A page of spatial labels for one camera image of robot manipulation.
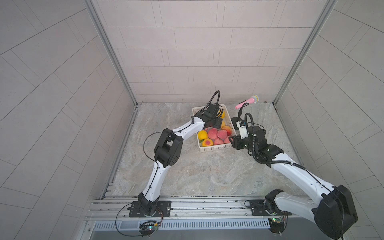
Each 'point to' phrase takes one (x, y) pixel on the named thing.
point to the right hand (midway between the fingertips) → (231, 136)
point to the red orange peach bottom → (228, 129)
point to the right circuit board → (277, 224)
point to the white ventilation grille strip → (134, 225)
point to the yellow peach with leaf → (207, 142)
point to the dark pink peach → (222, 134)
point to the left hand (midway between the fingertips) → (219, 120)
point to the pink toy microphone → (254, 99)
